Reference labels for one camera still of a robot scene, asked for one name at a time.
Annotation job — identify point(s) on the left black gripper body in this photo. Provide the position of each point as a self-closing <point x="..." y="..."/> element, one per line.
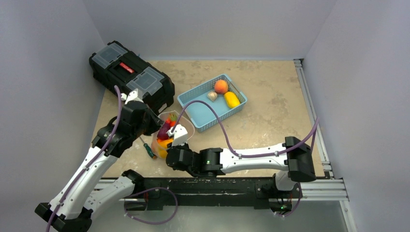
<point x="144" y="128"/>

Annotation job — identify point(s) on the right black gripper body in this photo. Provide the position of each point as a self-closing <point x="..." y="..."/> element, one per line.
<point x="172" y="154"/>

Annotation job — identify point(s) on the clear zip top bag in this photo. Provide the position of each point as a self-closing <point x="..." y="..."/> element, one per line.
<point x="183" y="121"/>

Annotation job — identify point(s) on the red toy chili pepper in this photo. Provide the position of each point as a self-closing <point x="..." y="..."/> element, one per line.
<point x="171" y="120"/>

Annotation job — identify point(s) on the yellow toy bell pepper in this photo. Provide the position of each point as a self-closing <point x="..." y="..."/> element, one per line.
<point x="162" y="146"/>

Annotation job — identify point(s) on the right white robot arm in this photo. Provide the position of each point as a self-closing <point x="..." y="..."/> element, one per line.
<point x="292" y="159"/>

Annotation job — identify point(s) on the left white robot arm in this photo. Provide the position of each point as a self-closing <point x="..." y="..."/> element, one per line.
<point x="74" y="208"/>

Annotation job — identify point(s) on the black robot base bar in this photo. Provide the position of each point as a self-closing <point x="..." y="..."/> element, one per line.
<point x="154" y="193"/>

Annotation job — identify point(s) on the light blue plastic basket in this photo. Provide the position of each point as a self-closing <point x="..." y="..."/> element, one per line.
<point x="200" y="115"/>

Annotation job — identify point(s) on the black plastic toolbox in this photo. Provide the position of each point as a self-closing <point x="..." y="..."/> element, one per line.
<point x="117" y="65"/>

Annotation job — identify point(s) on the white toy garlic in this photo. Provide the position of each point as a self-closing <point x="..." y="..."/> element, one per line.
<point x="212" y="96"/>

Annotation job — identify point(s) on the peach toy fruit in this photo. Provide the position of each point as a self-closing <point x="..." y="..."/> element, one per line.
<point x="221" y="87"/>

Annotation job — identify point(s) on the yellow toy lemon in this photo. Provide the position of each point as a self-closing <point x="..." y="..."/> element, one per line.
<point x="231" y="99"/>

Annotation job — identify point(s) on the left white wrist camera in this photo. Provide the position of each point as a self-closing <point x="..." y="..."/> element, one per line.
<point x="132" y="96"/>

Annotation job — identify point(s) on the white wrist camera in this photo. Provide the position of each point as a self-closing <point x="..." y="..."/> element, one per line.
<point x="179" y="135"/>
<point x="132" y="96"/>

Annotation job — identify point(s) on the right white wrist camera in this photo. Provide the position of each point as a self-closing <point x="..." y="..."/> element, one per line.
<point x="179" y="135"/>

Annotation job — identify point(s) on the green handled screwdriver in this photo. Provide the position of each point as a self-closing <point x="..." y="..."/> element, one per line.
<point x="148" y="149"/>

